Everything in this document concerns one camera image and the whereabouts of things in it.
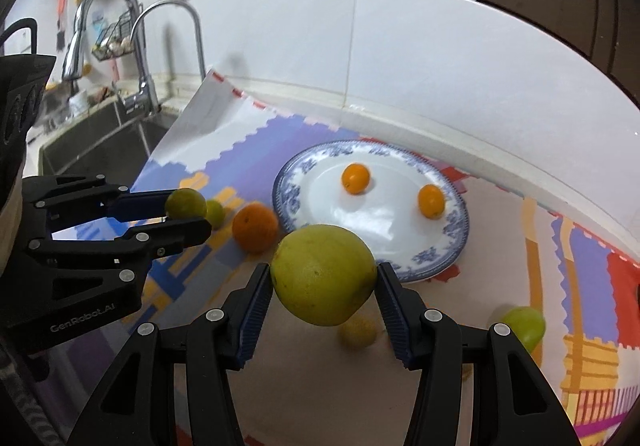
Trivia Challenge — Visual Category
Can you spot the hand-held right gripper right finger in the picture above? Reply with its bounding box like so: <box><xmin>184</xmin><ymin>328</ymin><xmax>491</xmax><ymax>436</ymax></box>
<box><xmin>376</xmin><ymin>262</ymin><xmax>583</xmax><ymax>446</ymax></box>

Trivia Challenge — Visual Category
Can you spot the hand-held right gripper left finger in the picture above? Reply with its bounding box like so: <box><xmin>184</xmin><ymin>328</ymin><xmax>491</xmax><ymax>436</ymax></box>
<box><xmin>67</xmin><ymin>263</ymin><xmax>275</xmax><ymax>446</ymax></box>

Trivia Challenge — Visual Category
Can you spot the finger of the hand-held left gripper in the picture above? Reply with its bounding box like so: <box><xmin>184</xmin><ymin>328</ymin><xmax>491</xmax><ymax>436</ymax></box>
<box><xmin>26</xmin><ymin>217</ymin><xmax>213</xmax><ymax>288</ymax></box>
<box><xmin>21</xmin><ymin>175</ymin><xmax>177</xmax><ymax>227</ymax></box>

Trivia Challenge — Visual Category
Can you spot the small green citrus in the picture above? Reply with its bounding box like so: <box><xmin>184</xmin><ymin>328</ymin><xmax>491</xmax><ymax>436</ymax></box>
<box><xmin>165</xmin><ymin>187</ymin><xmax>208</xmax><ymax>219</ymax></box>
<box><xmin>205</xmin><ymin>199</ymin><xmax>226</xmax><ymax>228</ymax></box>

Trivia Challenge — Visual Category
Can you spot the large green pear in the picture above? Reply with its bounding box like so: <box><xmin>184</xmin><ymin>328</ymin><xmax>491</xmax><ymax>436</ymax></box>
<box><xmin>270</xmin><ymin>225</ymin><xmax>378</xmax><ymax>327</ymax></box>

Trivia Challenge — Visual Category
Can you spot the blue and white plate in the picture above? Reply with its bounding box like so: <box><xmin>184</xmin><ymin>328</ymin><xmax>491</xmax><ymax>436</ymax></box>
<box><xmin>272</xmin><ymin>139</ymin><xmax>470</xmax><ymax>283</ymax></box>

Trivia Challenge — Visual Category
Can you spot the small yellow citrus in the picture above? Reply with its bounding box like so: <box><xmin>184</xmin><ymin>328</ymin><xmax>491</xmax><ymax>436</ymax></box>
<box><xmin>339</xmin><ymin>316</ymin><xmax>378</xmax><ymax>349</ymax></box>

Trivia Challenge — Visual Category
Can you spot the steel kitchen sink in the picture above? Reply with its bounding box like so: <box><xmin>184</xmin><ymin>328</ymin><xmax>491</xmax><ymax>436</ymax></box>
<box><xmin>39</xmin><ymin>99</ymin><xmax>177</xmax><ymax>187</ymax></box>

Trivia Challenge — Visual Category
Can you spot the medium orange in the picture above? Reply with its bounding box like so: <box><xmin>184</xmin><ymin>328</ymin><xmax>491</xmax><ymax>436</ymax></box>
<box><xmin>232</xmin><ymin>204</ymin><xmax>280</xmax><ymax>254</ymax></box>

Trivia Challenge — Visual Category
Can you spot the colourful patterned mat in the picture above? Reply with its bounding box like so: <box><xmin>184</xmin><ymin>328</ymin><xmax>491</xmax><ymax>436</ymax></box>
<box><xmin>125</xmin><ymin>69</ymin><xmax>640</xmax><ymax>443</ymax></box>

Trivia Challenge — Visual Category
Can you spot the small orange kumquat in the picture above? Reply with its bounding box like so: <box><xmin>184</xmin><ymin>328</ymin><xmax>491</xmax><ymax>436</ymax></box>
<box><xmin>341</xmin><ymin>163</ymin><xmax>371</xmax><ymax>195</ymax></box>
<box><xmin>417</xmin><ymin>184</ymin><xmax>446</xmax><ymax>219</ymax></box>

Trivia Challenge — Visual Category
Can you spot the green round citrus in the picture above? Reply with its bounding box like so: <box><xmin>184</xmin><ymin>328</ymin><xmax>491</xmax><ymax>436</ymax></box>
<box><xmin>500</xmin><ymin>306</ymin><xmax>546</xmax><ymax>354</ymax></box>

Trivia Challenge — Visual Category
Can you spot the steel pull-down faucet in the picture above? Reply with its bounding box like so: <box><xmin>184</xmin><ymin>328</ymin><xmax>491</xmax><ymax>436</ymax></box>
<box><xmin>61</xmin><ymin>0</ymin><xmax>147</xmax><ymax>83</ymax></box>

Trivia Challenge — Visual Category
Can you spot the steel curved faucet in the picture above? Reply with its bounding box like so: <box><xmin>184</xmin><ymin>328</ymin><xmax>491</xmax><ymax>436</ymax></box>
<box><xmin>120</xmin><ymin>0</ymin><xmax>209</xmax><ymax>118</ymax></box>

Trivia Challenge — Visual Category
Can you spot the wire basket with garlic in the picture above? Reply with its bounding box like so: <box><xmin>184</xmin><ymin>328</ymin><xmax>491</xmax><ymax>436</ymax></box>
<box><xmin>91</xmin><ymin>11</ymin><xmax>139</xmax><ymax>61</ymax></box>

